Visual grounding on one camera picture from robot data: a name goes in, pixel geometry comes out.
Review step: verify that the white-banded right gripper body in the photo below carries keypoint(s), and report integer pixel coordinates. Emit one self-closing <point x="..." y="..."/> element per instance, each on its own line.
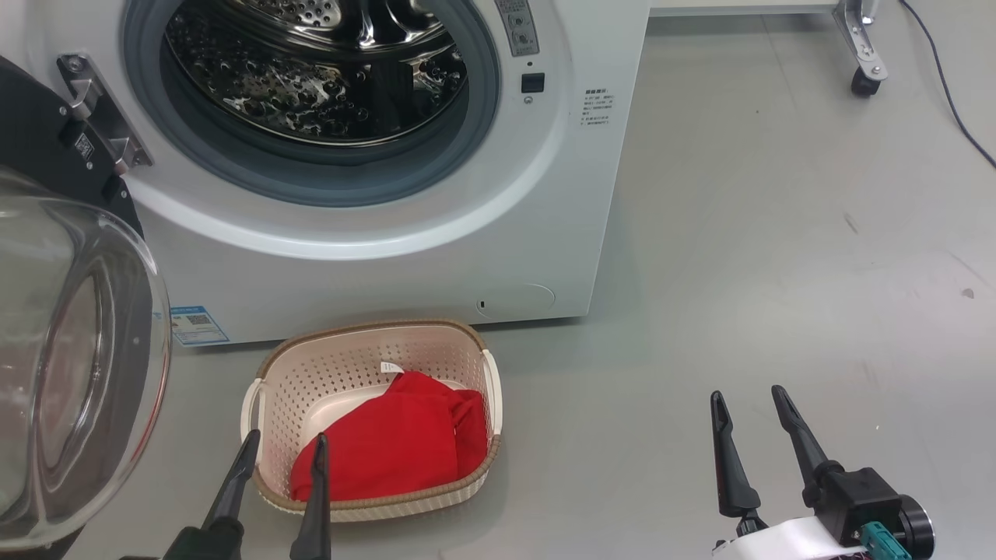
<point x="786" y="544"/>

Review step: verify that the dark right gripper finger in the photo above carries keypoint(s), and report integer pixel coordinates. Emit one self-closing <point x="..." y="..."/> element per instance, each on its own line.
<point x="731" y="474"/>
<point x="801" y="443"/>

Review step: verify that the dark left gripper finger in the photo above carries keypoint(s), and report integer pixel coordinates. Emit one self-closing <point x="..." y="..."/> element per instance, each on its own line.
<point x="233" y="482"/>
<point x="317" y="521"/>

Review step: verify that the red and white jersey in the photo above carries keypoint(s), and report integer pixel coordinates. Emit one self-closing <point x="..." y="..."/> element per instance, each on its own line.
<point x="389" y="443"/>

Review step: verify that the black round glass machine door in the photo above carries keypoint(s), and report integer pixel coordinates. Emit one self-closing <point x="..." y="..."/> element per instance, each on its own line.
<point x="78" y="373"/>

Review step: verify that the cream perforated laundry basket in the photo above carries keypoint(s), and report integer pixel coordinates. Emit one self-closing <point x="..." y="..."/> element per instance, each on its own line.
<point x="342" y="365"/>

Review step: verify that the white front-load washing machine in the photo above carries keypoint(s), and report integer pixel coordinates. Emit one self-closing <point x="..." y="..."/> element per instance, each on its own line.
<point x="389" y="264"/>

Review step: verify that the grey rubber door gasket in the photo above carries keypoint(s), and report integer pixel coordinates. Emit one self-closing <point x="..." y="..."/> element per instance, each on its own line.
<point x="311" y="175"/>

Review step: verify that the silver metal door hinge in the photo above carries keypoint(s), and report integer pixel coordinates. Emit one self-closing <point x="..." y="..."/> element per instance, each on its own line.
<point x="97" y="109"/>

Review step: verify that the black square door latch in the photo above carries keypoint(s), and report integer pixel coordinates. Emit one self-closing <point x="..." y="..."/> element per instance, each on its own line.
<point x="533" y="82"/>

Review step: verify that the blue energy label sticker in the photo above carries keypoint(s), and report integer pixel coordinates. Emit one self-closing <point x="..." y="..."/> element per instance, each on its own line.
<point x="199" y="325"/>

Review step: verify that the oval white filter cover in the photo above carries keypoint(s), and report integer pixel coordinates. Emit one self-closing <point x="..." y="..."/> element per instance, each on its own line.
<point x="517" y="300"/>

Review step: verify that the small printed text sticker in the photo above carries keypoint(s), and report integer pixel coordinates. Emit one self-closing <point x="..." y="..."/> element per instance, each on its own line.
<point x="597" y="107"/>

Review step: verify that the metal leg with black caster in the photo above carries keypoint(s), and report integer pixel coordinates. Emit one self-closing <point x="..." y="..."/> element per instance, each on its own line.
<point x="860" y="47"/>

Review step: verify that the stainless steel perforated drum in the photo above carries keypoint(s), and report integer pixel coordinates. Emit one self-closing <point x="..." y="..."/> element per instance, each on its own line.
<point x="311" y="85"/>

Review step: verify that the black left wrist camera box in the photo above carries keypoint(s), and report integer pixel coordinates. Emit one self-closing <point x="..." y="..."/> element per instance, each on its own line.
<point x="206" y="544"/>

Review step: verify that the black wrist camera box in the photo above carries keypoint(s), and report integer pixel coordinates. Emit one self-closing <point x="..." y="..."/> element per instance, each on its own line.
<point x="860" y="498"/>
<point x="206" y="544"/>

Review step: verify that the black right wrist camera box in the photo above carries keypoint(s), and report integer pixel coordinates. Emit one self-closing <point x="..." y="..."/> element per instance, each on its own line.
<point x="860" y="498"/>

